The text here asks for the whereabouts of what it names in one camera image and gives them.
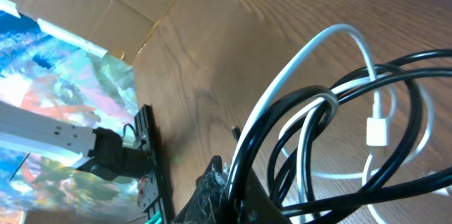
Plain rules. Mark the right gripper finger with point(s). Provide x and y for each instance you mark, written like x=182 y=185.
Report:
x=207 y=203

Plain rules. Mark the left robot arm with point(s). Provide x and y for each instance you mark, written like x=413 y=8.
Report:
x=97 y=151

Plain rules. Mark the cardboard box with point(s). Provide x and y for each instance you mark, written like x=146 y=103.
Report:
x=119 y=26

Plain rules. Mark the colourful patterned cloth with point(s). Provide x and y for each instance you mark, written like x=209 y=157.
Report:
x=48 y=76

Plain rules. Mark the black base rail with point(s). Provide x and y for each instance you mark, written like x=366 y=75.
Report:
x=154 y=188

